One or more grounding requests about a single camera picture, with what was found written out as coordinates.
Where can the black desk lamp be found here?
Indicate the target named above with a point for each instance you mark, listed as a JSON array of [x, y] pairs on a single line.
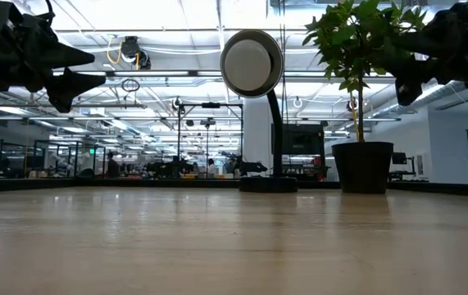
[[250, 63]]

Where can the black frame rig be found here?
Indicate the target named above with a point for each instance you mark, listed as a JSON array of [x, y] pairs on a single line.
[[211, 105]]

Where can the black aluminium table frame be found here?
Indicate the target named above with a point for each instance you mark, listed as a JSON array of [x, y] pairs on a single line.
[[33, 185]]

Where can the potted green plant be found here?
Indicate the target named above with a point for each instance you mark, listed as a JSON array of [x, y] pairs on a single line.
[[362, 168]]

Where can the silver ceiling duct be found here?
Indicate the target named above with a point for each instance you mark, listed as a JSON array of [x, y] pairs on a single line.
[[438, 90]]

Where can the person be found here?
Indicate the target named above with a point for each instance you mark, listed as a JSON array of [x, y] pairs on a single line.
[[212, 169], [112, 168]]

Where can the small black monitor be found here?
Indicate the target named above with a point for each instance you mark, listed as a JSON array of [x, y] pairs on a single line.
[[399, 158]]

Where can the black background robot arm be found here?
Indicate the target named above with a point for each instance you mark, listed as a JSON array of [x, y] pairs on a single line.
[[254, 167]]

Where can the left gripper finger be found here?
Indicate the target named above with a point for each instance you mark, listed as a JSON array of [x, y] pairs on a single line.
[[65, 55], [69, 84]]

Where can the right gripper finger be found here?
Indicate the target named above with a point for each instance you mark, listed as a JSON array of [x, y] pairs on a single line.
[[412, 84], [418, 44]]

